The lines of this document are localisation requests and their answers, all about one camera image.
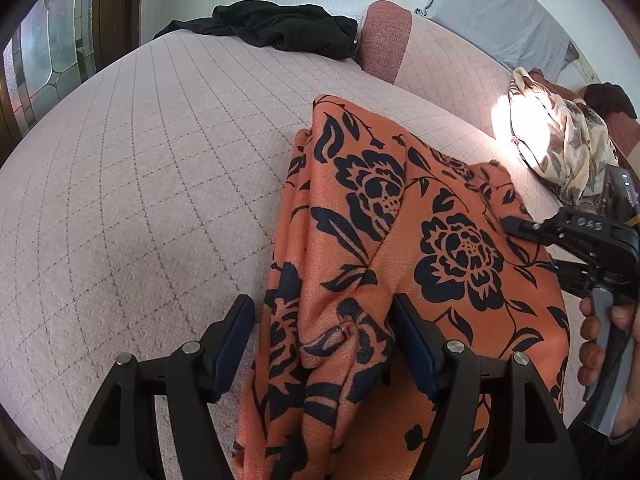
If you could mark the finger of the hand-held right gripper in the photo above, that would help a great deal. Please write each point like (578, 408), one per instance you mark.
(525, 231)
(570, 272)

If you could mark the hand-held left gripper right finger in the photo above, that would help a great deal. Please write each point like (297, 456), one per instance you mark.
(414, 347)

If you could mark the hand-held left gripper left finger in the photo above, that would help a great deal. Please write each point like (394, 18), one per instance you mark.
(234, 342)

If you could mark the orange floral garment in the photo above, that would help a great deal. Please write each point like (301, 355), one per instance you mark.
(400, 260)

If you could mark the person's right hand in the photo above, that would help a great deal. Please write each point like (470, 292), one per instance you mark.
(592, 350)

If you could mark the beige floral cloth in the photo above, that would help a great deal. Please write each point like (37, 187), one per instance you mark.
(565, 135)

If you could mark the dark brown cloth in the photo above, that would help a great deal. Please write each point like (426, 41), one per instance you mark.
(610, 100)

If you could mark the pink quilted bed cover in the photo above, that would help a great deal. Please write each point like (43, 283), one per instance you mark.
(150, 185)

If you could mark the grey hanging cloth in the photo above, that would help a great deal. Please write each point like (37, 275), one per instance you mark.
(500, 10)

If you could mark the pink quilted cushion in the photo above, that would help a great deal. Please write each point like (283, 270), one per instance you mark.
(385, 40)

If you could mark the black garment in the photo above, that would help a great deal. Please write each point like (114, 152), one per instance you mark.
(280, 25)

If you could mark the wooden stained glass door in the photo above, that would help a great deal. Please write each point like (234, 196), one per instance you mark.
(45, 50)

